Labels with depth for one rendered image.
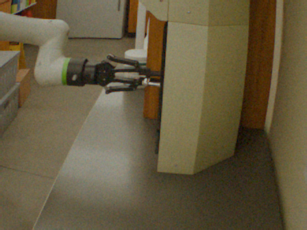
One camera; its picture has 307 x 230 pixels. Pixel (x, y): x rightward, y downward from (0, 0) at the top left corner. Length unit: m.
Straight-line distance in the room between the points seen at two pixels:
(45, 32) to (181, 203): 0.68
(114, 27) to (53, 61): 4.96
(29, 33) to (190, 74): 0.53
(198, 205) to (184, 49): 0.43
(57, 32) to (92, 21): 4.99
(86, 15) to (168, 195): 5.28
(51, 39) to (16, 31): 0.15
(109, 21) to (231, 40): 5.10
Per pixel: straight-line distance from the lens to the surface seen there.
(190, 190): 1.24
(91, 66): 1.29
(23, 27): 1.29
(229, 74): 1.25
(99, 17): 6.27
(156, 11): 1.13
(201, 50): 1.15
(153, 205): 1.16
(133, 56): 1.86
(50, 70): 1.31
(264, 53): 1.55
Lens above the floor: 1.65
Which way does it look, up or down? 25 degrees down
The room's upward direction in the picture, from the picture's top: 4 degrees clockwise
